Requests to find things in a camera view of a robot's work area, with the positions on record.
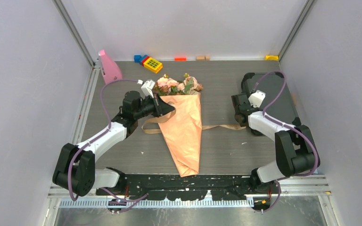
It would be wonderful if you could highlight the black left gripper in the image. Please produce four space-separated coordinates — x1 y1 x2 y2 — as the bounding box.
134 93 174 120

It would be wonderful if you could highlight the tan ribbon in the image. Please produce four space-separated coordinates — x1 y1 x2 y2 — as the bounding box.
141 109 247 135

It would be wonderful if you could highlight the peach wrapping paper sheet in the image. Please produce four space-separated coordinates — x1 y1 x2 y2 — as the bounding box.
159 94 202 177

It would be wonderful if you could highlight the pink and brown rose stem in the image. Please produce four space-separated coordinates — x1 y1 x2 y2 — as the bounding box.
177 73 204 95

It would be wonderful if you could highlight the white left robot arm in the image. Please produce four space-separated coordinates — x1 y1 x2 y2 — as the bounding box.
52 91 175 201

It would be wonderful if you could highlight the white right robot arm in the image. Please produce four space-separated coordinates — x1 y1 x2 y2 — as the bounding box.
231 91 320 193

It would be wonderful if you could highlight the dark grey hard case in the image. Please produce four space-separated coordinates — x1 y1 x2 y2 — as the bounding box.
240 71 302 126

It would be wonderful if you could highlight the yellow toy brick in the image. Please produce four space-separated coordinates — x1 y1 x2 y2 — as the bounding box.
143 57 163 73

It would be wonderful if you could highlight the orange flat block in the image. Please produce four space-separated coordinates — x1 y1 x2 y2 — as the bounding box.
174 57 187 61

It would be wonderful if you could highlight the yellow corner block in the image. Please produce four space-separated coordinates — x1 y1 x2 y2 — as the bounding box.
264 55 279 61

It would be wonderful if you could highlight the red toy brick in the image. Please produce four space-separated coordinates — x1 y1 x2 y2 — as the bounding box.
140 56 150 65

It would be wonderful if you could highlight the blue toy brick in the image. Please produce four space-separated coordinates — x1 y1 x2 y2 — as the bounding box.
134 55 148 65

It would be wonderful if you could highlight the pink plastic wedge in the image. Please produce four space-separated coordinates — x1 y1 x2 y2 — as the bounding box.
98 50 123 84

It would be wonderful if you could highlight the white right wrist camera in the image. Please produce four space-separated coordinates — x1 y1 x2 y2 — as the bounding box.
248 90 266 108

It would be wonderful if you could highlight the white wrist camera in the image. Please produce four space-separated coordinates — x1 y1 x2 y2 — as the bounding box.
248 90 266 108
137 80 156 98

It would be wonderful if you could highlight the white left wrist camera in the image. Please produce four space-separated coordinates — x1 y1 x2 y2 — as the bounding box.
137 80 156 98

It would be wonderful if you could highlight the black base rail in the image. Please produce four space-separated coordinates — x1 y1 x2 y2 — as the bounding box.
96 172 278 201

